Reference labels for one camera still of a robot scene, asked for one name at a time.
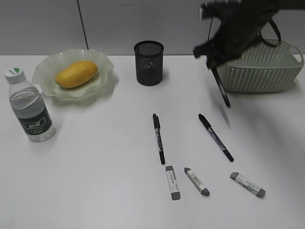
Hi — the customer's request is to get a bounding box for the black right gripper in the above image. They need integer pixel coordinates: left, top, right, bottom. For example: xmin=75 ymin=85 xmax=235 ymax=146
xmin=193 ymin=0 xmax=305 ymax=69

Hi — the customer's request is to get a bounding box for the black marker pen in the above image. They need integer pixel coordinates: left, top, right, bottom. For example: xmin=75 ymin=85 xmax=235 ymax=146
xmin=211 ymin=68 xmax=231 ymax=108
xmin=152 ymin=114 xmax=165 ymax=165
xmin=198 ymin=114 xmax=234 ymax=162

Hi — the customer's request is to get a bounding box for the white grey eraser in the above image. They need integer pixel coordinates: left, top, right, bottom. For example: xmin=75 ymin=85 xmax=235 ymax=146
xmin=184 ymin=167 xmax=210 ymax=196
xmin=165 ymin=166 xmax=181 ymax=200
xmin=230 ymin=172 xmax=266 ymax=198

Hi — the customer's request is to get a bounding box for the yellow mango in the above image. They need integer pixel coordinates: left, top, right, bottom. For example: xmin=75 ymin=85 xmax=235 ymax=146
xmin=54 ymin=61 xmax=98 ymax=88

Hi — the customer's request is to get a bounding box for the clear water bottle green label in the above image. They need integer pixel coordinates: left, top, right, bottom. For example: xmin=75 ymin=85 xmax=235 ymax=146
xmin=4 ymin=67 xmax=55 ymax=142

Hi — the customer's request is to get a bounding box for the light green plastic basket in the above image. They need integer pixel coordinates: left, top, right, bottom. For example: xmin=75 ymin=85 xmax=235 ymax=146
xmin=217 ymin=41 xmax=305 ymax=93

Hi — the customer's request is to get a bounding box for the black mesh pen holder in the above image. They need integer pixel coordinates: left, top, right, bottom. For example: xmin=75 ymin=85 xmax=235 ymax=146
xmin=134 ymin=40 xmax=164 ymax=86

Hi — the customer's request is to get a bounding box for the translucent green wavy plate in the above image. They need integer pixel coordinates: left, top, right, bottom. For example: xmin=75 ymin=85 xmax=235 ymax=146
xmin=31 ymin=49 xmax=114 ymax=101

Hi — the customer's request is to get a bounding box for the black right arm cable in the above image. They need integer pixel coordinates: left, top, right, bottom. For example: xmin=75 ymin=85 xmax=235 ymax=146
xmin=258 ymin=19 xmax=282 ymax=47

